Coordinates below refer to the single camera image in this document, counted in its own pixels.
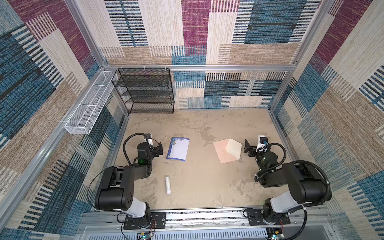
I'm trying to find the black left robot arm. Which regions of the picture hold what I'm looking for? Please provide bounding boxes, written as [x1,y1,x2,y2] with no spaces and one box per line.
[94,143,163,230]

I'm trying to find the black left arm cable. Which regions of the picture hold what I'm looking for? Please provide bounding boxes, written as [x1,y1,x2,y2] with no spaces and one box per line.
[122,132,151,166]

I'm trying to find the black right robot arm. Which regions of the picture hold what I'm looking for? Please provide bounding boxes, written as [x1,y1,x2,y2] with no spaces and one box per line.
[244,136,332,225]

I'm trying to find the white glue stick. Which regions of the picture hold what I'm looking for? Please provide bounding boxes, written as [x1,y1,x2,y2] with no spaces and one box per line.
[165,176,172,195]

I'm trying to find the pink envelope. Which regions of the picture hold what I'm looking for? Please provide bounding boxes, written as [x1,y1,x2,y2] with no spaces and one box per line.
[214,139,242,164]

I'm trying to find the white wire mesh basket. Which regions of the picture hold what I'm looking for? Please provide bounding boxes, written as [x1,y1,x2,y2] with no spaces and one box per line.
[65,72,115,135]

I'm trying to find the blue floral letter paper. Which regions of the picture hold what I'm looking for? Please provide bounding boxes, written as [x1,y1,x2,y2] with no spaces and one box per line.
[167,137,190,162]

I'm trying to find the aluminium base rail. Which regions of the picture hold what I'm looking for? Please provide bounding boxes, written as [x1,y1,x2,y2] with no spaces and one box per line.
[75,206,342,240]

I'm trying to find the black wire shelf rack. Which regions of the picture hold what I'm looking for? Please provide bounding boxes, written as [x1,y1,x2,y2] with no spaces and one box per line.
[112,68,175,114]

